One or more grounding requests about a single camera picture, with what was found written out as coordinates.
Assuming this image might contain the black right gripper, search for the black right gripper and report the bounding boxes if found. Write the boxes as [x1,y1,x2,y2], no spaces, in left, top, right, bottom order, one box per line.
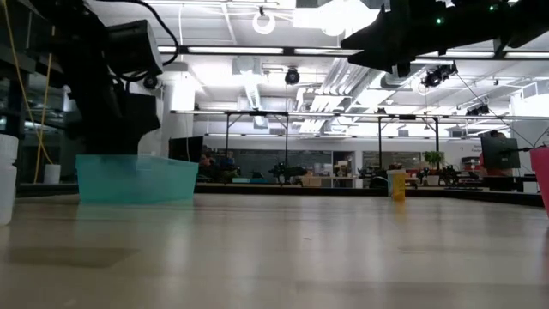
[341,0,455,79]

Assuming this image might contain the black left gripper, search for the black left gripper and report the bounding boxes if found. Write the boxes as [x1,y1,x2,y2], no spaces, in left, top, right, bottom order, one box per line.
[79,92,163,156]

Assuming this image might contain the teal translucent plastic bin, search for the teal translucent plastic bin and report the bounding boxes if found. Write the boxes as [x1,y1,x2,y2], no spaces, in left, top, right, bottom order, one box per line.
[75,154,200,205]

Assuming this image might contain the red translucent plastic bin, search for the red translucent plastic bin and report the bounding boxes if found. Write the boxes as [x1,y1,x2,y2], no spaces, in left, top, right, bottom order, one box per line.
[528,145,549,218]

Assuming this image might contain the black computer monitor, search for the black computer monitor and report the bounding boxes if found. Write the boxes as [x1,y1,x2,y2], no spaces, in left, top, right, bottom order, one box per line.
[167,136,205,163]
[480,136,522,170]

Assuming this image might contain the white cylindrical container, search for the white cylindrical container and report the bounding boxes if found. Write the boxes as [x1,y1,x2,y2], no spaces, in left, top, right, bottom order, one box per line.
[43,164,62,185]

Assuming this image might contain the green leafy plant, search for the green leafy plant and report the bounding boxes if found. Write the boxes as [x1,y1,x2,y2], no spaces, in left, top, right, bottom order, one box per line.
[422,149,446,171]

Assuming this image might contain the cardboard box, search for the cardboard box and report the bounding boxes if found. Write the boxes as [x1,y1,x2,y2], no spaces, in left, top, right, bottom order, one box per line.
[302,174,334,188]

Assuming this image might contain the black workstation frame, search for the black workstation frame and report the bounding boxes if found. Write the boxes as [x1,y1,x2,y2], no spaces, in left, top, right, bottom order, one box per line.
[224,110,289,181]
[377,113,441,173]

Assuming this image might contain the long yellow cable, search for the long yellow cable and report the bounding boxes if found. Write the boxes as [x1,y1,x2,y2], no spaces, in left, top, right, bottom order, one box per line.
[2,0,55,167]

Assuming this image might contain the short yellow cable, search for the short yellow cable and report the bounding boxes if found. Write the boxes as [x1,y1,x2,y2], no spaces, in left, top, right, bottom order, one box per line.
[33,25,56,184]

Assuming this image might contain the white ring light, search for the white ring light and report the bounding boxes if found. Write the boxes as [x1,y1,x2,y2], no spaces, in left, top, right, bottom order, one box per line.
[251,10,277,36]

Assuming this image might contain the black aluminium table frame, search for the black aluminium table frame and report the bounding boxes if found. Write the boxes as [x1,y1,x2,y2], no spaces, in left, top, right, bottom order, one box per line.
[0,182,545,208]

